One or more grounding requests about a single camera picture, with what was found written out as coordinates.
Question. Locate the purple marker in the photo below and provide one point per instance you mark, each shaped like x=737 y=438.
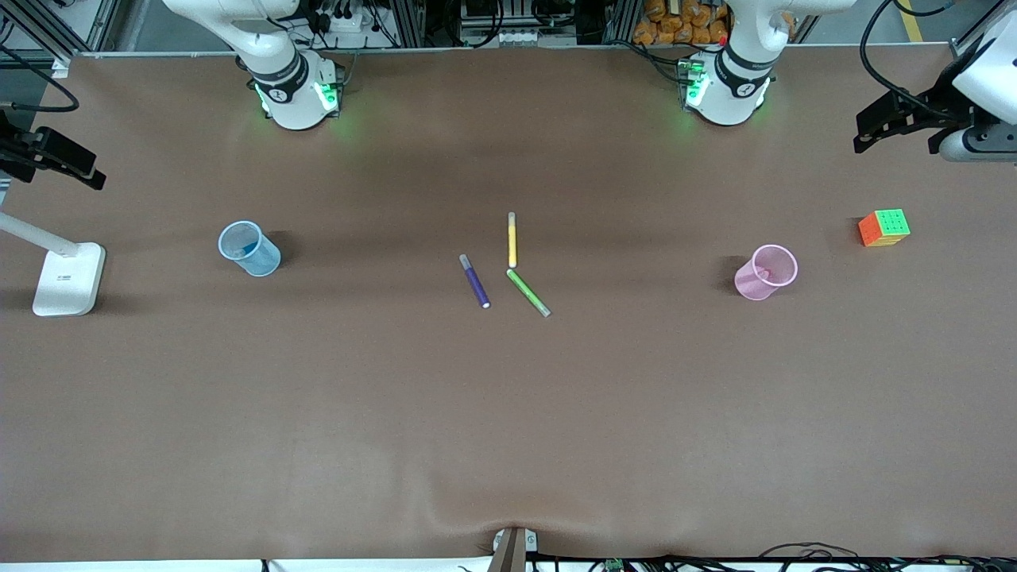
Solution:
x=475 y=284

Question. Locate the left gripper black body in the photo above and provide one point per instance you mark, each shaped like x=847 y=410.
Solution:
x=941 y=104

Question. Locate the yellow marker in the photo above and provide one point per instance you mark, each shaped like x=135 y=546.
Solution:
x=512 y=246

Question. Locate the colourful puzzle cube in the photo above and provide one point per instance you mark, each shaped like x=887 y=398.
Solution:
x=890 y=225

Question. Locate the pink plastic cup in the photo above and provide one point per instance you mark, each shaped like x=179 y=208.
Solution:
x=767 y=278

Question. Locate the green marker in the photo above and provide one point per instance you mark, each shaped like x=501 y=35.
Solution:
x=527 y=291

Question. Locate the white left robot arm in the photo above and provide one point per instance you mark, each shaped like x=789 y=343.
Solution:
x=731 y=95

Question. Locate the white power strip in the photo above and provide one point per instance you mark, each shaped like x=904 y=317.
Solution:
x=520 y=36
x=349 y=22

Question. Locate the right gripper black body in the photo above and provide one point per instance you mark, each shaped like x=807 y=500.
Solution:
x=17 y=151

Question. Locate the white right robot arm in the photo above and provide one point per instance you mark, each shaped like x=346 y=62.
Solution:
x=294 y=103

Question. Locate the aluminium frame post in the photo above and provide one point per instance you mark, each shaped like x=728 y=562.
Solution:
x=409 y=24
x=59 y=65
x=621 y=20
x=963 y=52

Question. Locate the orange packaged goods pile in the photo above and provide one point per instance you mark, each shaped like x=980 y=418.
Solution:
x=667 y=20

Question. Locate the blue plastic cup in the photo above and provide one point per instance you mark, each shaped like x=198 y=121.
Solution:
x=266 y=258

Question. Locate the metal table edge bracket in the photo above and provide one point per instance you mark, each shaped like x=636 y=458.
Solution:
x=512 y=552

